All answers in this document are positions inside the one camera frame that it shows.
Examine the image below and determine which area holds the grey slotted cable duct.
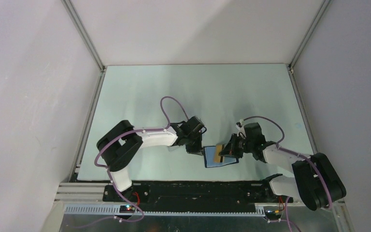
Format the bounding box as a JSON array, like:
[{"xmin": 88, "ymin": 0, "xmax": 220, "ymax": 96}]
[{"xmin": 64, "ymin": 204, "xmax": 265, "ymax": 217}]

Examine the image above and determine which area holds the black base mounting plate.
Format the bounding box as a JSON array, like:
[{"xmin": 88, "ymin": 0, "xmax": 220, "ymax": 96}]
[{"xmin": 102, "ymin": 180, "xmax": 293, "ymax": 213}]

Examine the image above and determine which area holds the electronics board with leds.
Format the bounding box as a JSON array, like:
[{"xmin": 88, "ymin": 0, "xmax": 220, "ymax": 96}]
[
  {"xmin": 264, "ymin": 210, "xmax": 284, "ymax": 222},
  {"xmin": 119, "ymin": 205, "xmax": 136, "ymax": 213}
]

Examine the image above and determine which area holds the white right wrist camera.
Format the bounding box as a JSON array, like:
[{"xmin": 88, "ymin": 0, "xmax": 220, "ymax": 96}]
[{"xmin": 236, "ymin": 119, "xmax": 245, "ymax": 135}]

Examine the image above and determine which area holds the clear plastic tray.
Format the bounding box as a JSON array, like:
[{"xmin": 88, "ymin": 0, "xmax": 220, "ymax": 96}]
[{"xmin": 167, "ymin": 145, "xmax": 186, "ymax": 152}]

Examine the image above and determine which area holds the blue leather card holder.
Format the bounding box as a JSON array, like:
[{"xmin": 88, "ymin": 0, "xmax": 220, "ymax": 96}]
[{"xmin": 203, "ymin": 145, "xmax": 239, "ymax": 168}]

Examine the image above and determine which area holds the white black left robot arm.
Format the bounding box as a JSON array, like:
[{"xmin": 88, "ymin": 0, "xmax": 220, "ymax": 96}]
[{"xmin": 94, "ymin": 116, "xmax": 207, "ymax": 201}]

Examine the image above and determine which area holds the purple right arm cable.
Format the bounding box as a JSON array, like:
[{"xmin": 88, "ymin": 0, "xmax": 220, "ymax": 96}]
[{"xmin": 241, "ymin": 116, "xmax": 333, "ymax": 232}]

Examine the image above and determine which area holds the left electronics board with leds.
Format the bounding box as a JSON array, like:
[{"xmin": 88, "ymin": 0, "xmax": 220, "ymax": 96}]
[{"xmin": 119, "ymin": 205, "xmax": 136, "ymax": 213}]

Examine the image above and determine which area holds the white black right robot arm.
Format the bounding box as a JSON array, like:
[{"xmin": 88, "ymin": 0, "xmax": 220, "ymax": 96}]
[{"xmin": 218, "ymin": 123, "xmax": 347, "ymax": 211}]

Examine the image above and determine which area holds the right electronics board with leds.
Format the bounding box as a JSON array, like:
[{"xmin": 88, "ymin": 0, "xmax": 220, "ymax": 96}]
[{"xmin": 264, "ymin": 210, "xmax": 284, "ymax": 222}]

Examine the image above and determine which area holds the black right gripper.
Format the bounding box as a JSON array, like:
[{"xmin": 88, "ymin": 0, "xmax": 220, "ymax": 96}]
[{"xmin": 219, "ymin": 133, "xmax": 253, "ymax": 159}]

